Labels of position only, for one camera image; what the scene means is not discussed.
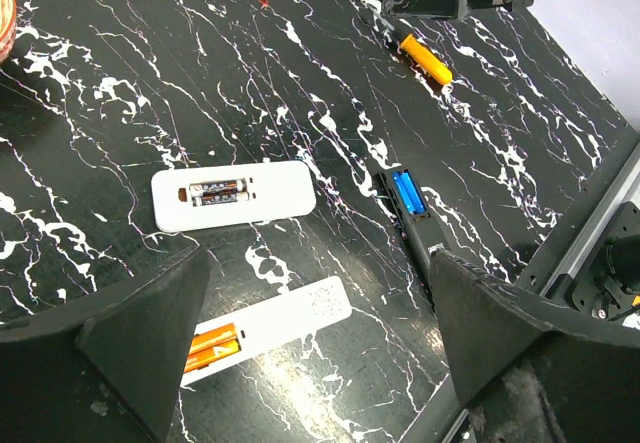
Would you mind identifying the orange battery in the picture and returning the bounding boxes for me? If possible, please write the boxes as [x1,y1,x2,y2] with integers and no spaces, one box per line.
[189,323,237,355]
[184,339,241,373]

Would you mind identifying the orange handled screwdriver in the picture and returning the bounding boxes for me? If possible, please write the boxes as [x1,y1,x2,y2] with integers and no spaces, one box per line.
[373,10,453,86]

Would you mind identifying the white remote black batteries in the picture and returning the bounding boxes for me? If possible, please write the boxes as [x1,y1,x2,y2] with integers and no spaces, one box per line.
[151,161,316,233]

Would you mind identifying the orange patterned small bowl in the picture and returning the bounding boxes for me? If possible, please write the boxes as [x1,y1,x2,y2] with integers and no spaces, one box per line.
[0,0,17,63]

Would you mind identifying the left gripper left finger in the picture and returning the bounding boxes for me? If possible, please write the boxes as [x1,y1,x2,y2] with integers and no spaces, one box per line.
[1,247,211,442]

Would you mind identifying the white remote orange batteries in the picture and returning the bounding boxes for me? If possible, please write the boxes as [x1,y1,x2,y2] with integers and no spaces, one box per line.
[181,276,352,388]

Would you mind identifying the blue battery left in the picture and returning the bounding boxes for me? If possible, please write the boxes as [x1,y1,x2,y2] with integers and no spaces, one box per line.
[393,173,415,214]

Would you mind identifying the black battery upper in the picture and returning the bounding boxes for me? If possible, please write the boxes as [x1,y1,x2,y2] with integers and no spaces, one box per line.
[189,179,247,196]

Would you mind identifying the orange battery upper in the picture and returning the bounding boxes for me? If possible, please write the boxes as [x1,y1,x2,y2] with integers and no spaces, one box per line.
[189,323,237,355]

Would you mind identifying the blue battery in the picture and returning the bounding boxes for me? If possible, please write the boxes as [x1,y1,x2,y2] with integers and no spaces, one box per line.
[393,173,415,214]
[402,170,426,214]

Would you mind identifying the blue battery right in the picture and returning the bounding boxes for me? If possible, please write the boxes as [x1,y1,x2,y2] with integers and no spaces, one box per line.
[402,170,426,214]

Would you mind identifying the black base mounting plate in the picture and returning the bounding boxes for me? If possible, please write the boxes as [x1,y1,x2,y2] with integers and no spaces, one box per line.
[568,201,639,325]

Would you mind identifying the black remote blue batteries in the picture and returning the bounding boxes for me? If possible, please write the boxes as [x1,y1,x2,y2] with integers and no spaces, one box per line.
[379,167,450,311]

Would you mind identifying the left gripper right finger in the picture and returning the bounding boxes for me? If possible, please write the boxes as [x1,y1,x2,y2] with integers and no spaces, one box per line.
[429,250,639,442]

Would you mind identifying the orange battery lower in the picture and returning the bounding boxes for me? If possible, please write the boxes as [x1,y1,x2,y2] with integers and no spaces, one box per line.
[184,339,241,373]

